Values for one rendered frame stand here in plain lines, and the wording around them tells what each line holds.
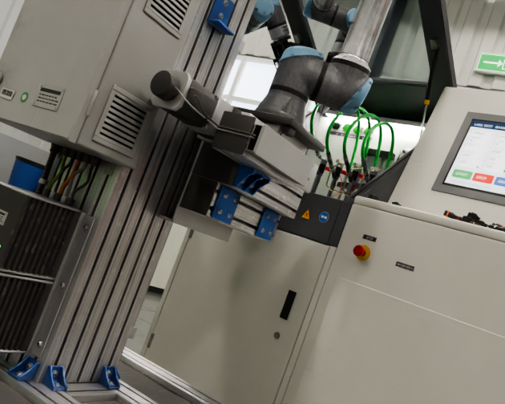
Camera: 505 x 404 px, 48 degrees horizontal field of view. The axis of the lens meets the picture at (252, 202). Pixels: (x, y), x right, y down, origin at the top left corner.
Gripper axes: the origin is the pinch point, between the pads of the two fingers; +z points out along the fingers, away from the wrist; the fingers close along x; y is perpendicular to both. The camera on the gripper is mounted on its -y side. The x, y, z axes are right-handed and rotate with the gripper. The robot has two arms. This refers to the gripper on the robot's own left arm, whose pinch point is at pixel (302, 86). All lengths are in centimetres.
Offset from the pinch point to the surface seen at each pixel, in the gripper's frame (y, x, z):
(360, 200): 27, 32, 39
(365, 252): 39, 36, 52
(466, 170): -9, 51, 45
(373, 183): 13.1, 27.8, 38.4
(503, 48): -452, -119, 74
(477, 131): -23, 51, 36
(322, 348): 61, 26, 75
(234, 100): -342, -430, 32
